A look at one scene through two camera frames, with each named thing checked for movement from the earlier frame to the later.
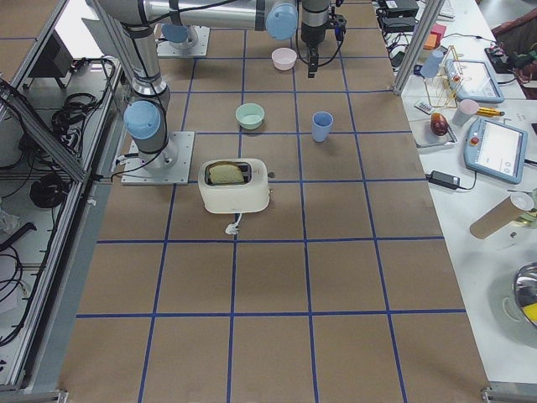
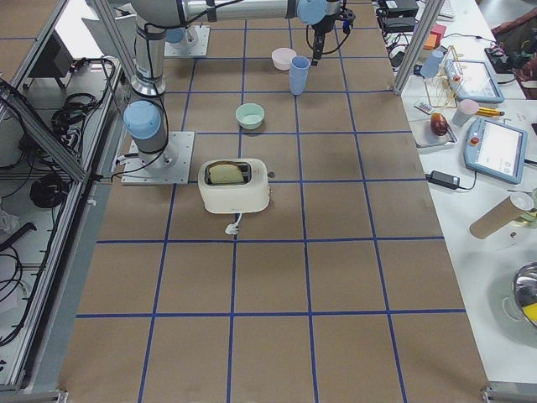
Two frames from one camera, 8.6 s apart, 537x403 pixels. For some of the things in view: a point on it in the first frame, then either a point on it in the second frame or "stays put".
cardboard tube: [501, 214] stays put
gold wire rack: [442, 88] stays put
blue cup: [321, 122] to [298, 73]
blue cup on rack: [431, 65] stays put
